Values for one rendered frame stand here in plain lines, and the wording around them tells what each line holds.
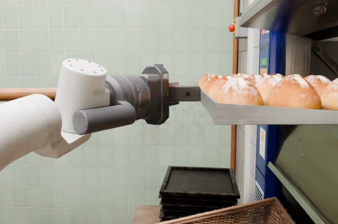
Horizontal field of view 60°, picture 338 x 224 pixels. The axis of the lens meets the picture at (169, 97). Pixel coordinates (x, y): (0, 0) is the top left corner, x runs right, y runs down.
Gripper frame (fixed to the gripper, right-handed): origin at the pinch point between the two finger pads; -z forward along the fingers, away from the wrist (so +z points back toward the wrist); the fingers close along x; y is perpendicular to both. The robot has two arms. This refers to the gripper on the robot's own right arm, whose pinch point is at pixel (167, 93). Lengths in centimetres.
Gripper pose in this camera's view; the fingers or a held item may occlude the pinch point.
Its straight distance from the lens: 63.5
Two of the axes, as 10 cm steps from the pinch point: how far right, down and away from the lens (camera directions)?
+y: -8.0, -0.5, 6.0
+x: -0.1, -10.0, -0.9
